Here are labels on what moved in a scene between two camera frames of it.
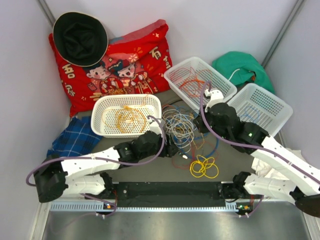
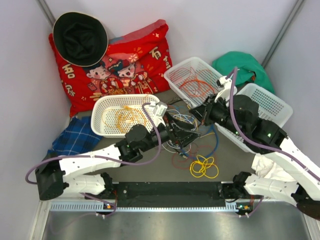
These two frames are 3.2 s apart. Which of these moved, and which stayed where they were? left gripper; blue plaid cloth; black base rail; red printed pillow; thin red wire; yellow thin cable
Moved: left gripper; thin red wire
Stayed: black base rail; blue plaid cloth; yellow thin cable; red printed pillow
